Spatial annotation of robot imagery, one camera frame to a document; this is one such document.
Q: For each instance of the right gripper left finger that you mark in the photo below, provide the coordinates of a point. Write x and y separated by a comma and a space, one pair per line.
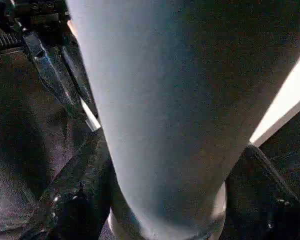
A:
75, 205

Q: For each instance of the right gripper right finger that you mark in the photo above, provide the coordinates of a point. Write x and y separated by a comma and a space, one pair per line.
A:
265, 205

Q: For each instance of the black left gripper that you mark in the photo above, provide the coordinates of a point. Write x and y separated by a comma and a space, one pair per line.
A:
27, 15

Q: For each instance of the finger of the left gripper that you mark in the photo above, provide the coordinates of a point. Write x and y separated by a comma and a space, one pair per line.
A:
81, 82

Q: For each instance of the white plastic table leg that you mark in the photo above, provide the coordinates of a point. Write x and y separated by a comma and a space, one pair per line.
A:
177, 100

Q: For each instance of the white plastic table top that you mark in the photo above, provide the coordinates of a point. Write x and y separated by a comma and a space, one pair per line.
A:
285, 95

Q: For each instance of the black shiny mat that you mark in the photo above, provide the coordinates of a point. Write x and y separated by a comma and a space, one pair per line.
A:
27, 125

